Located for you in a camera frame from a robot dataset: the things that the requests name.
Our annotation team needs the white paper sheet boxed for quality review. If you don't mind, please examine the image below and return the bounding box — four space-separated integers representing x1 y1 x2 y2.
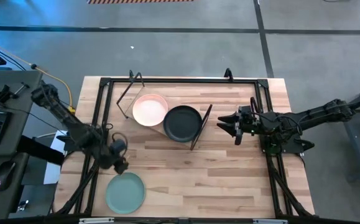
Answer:
44 129 72 185

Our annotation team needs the black desk clamp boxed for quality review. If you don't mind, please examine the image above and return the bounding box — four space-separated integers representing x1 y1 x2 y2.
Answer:
0 82 30 105

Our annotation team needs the gray desk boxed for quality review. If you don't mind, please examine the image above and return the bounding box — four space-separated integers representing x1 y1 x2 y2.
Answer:
0 70 44 218

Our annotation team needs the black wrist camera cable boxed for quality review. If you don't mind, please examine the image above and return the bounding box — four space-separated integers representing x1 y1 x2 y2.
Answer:
249 96 262 114
110 132 128 147

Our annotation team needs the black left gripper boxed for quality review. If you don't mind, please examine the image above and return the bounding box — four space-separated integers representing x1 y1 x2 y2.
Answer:
97 146 130 175

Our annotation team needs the black support bar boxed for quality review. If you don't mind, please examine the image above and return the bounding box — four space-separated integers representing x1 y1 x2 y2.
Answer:
17 135 65 166

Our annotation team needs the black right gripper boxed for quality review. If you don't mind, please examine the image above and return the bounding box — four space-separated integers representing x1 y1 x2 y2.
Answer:
216 112 265 146

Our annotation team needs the small metal clip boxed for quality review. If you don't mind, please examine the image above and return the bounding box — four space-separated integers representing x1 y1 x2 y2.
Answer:
17 199 30 213

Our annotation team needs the green plate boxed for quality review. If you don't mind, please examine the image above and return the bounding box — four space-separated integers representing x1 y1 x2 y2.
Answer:
105 172 147 215

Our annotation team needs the black computer mouse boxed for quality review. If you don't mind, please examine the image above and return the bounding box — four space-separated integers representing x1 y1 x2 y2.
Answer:
0 161 17 192

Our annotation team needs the black left wrist camera cable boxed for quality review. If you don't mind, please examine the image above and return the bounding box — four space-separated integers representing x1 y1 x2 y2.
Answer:
110 132 128 147

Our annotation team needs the yellow cable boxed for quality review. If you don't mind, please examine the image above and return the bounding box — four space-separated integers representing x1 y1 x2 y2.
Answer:
0 34 76 113

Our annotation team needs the light cream plate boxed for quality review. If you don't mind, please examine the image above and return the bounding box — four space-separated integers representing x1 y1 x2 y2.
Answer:
132 93 169 128

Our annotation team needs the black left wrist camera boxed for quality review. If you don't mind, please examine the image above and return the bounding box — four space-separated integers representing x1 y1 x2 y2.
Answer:
109 138 128 156

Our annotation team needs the black plate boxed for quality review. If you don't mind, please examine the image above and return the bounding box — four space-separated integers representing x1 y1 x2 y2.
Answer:
163 105 203 143

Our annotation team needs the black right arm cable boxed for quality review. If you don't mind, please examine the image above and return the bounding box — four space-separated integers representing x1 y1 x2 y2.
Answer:
260 110 303 135

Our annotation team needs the wooden shelf black metal frame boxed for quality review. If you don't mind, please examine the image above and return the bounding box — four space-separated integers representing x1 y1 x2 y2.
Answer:
116 70 213 151

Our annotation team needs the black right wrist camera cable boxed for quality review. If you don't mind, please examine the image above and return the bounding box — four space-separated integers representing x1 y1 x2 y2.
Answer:
249 96 262 114

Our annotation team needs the silver metal bracket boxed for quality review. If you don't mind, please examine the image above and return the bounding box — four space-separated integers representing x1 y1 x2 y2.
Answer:
78 217 115 224
252 218 288 224

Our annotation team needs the black aluminium rig frame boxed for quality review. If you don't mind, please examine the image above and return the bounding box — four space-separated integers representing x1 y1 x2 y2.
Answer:
47 68 316 218

